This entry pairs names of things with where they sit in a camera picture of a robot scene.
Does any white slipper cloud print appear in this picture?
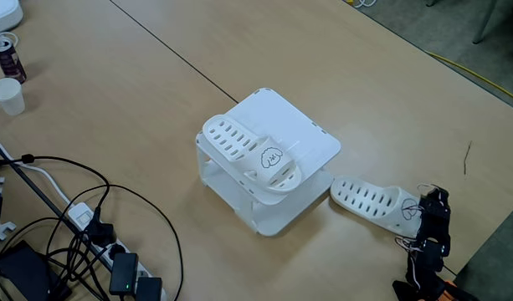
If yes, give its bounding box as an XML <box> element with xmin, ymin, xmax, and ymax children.
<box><xmin>330</xmin><ymin>175</ymin><xmax>424</xmax><ymax>239</ymax></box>

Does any white slipper poodle print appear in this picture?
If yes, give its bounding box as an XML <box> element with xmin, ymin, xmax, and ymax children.
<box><xmin>201</xmin><ymin>114</ymin><xmax>303</xmax><ymax>195</ymax></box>

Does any white two-tier shoe rack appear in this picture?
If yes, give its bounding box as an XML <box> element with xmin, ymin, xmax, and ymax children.
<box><xmin>195</xmin><ymin>87</ymin><xmax>342</xmax><ymax>237</ymax></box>

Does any grey chair leg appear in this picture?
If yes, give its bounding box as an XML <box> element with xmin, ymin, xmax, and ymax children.
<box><xmin>472</xmin><ymin>0</ymin><xmax>500</xmax><ymax>45</ymax></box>

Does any black plug-in adapter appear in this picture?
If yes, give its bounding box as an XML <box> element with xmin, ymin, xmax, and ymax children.
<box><xmin>135</xmin><ymin>276</ymin><xmax>163</xmax><ymax>301</ymax></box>

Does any black adapter green light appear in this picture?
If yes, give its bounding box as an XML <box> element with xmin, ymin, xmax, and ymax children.
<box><xmin>108</xmin><ymin>252</ymin><xmax>139</xmax><ymax>297</ymax></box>

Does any white power strip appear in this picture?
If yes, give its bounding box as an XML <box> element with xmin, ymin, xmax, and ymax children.
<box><xmin>66</xmin><ymin>202</ymin><xmax>168</xmax><ymax>301</ymax></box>

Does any black power brick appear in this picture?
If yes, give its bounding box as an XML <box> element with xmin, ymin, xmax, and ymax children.
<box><xmin>0</xmin><ymin>240</ymin><xmax>73</xmax><ymax>301</ymax></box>

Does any white paper cup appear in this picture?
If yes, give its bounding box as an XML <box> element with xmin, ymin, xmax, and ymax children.
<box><xmin>0</xmin><ymin>77</ymin><xmax>27</xmax><ymax>117</ymax></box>

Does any purple drink can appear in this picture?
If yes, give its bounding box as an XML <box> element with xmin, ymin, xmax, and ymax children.
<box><xmin>0</xmin><ymin>36</ymin><xmax>28</xmax><ymax>84</ymax></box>

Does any white flat box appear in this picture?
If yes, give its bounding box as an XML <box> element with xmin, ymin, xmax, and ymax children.
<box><xmin>0</xmin><ymin>0</ymin><xmax>24</xmax><ymax>38</ymax></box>

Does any yellow cable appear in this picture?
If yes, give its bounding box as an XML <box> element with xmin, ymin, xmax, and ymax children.
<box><xmin>425</xmin><ymin>50</ymin><xmax>513</xmax><ymax>105</ymax></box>

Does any black looping cable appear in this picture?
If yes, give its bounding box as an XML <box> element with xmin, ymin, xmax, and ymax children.
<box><xmin>46</xmin><ymin>182</ymin><xmax>185</xmax><ymax>301</ymax></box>

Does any black wall plug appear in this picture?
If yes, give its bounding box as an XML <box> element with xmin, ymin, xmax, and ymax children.
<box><xmin>86</xmin><ymin>207</ymin><xmax>117</xmax><ymax>247</ymax></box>

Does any black tangled cable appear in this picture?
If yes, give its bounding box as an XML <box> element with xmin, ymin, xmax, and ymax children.
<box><xmin>44</xmin><ymin>217</ymin><xmax>115</xmax><ymax>301</ymax></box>

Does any white power strip cable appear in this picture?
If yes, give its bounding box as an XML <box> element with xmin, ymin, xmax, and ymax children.
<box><xmin>0</xmin><ymin>135</ymin><xmax>71</xmax><ymax>206</ymax></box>

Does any black cable ferrite bead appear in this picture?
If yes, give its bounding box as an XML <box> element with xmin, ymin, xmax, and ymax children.
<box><xmin>0</xmin><ymin>153</ymin><xmax>111</xmax><ymax>218</ymax></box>

